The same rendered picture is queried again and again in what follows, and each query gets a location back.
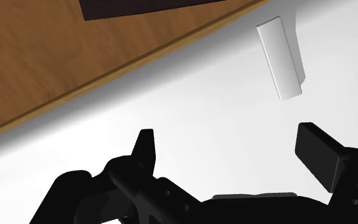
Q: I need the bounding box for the white cabinet with handle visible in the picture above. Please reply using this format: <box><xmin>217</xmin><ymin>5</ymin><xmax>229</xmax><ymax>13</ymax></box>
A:
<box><xmin>0</xmin><ymin>0</ymin><xmax>358</xmax><ymax>224</ymax></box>

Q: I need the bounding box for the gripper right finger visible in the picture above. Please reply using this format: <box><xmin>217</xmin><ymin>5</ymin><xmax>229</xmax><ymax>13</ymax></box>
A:
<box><xmin>294</xmin><ymin>122</ymin><xmax>358</xmax><ymax>224</ymax></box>

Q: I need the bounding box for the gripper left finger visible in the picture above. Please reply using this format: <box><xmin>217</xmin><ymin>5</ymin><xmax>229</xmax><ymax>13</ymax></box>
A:
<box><xmin>29</xmin><ymin>129</ymin><xmax>203</xmax><ymax>224</ymax></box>

